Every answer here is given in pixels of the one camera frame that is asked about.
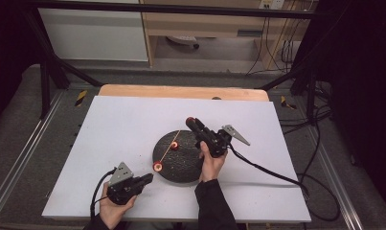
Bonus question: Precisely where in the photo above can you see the white board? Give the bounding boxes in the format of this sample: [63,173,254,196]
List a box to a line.
[41,95,312,223]

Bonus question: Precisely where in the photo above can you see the aluminium floor rail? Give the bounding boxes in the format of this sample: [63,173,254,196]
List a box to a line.
[308,127,365,230]
[0,91,66,219]

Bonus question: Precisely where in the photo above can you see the white power strip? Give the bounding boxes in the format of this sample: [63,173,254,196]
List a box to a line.
[166,34,200,50]

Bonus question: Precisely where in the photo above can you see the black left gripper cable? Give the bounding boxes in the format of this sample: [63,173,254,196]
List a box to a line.
[90,167,117,221]

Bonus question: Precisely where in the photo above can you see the black metal frame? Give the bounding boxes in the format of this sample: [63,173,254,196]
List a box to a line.
[22,0,319,120]

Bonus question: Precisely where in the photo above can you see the person's left hand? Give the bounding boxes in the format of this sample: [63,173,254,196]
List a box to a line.
[99,184,137,230]

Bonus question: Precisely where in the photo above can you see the light wooden desk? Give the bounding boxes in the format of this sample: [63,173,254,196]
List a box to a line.
[138,0,311,69]

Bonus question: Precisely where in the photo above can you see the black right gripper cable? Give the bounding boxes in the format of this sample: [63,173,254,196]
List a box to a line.
[228,144,342,222]

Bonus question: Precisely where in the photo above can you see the white wall outlet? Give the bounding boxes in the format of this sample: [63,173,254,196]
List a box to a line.
[259,0,285,10]

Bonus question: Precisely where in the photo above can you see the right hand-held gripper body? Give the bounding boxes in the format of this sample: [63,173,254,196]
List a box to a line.
[196,125,251,158]

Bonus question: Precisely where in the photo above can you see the black hanging cables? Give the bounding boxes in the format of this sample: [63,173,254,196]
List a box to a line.
[245,16,297,77]

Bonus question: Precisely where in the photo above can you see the yellow black tape marker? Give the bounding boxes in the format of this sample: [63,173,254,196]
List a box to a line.
[74,90,88,107]
[280,95,297,110]

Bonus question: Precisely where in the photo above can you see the wooden table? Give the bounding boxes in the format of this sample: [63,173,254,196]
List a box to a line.
[98,83,270,103]

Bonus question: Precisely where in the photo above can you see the thin wooden skewer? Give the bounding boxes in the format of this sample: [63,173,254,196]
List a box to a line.
[159,129,181,164]

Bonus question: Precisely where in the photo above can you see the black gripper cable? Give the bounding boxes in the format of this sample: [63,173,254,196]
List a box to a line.
[90,167,117,221]
[228,144,342,222]

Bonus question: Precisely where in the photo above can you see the person's right hand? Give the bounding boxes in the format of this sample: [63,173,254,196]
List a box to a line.
[198,141,228,183]

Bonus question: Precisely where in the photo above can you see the black floor cables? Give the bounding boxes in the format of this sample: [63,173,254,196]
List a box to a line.
[278,80,357,186]

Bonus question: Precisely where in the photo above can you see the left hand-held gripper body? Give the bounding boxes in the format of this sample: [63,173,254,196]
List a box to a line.
[106,161,144,206]

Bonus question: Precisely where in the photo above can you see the black textured plate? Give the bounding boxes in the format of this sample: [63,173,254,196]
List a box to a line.
[151,129,205,184]

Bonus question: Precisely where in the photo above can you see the white cabinet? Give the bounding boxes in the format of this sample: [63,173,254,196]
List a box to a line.
[37,8,149,62]

